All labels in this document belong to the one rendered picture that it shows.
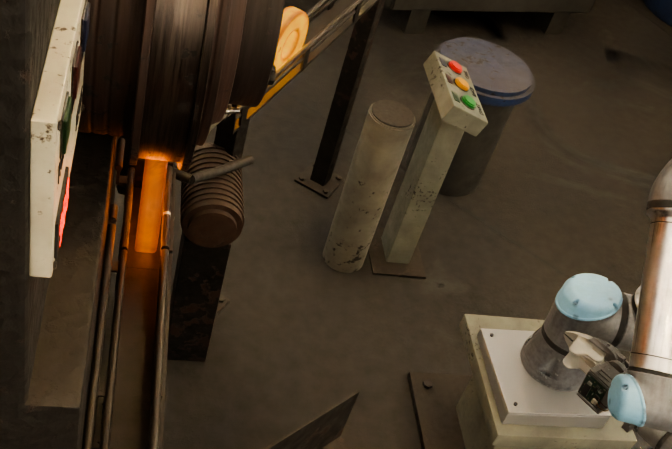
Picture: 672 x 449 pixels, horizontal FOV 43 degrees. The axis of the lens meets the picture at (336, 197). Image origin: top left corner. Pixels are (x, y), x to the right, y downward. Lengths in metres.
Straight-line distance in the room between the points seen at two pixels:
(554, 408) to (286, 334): 0.72
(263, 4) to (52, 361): 0.47
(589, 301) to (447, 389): 0.58
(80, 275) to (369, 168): 1.19
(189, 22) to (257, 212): 1.60
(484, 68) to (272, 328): 1.02
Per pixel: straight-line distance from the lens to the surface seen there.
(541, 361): 1.87
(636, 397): 1.46
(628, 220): 3.06
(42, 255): 0.81
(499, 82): 2.58
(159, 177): 1.29
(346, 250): 2.33
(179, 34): 0.95
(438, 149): 2.20
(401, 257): 2.46
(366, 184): 2.18
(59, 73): 0.76
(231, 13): 1.00
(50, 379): 0.99
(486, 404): 1.87
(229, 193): 1.74
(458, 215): 2.73
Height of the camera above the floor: 1.67
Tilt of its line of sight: 40 degrees down
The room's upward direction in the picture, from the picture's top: 18 degrees clockwise
